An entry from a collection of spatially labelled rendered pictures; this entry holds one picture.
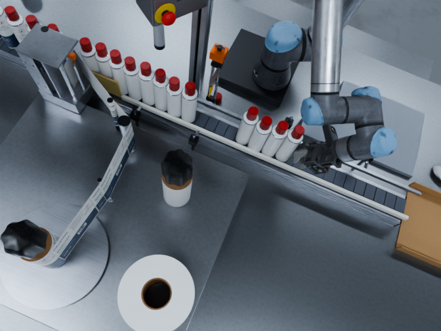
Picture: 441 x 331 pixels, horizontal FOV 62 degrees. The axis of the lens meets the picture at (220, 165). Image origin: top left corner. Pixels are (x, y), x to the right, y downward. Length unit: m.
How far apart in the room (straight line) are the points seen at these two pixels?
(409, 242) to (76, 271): 1.12
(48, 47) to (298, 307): 1.10
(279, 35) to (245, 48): 0.28
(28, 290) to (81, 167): 0.40
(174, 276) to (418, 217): 0.92
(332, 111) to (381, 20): 2.31
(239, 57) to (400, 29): 1.96
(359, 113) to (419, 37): 2.33
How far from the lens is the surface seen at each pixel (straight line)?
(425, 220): 1.54
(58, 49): 1.20
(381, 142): 1.03
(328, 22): 1.01
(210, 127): 1.33
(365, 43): 1.82
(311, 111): 0.99
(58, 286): 1.21
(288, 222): 1.31
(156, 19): 1.00
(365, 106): 1.06
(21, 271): 1.25
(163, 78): 1.19
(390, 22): 3.31
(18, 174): 1.34
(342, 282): 1.34
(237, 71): 1.50
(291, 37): 1.34
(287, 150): 1.23
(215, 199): 1.23
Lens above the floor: 2.05
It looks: 67 degrees down
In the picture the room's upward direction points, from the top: 17 degrees clockwise
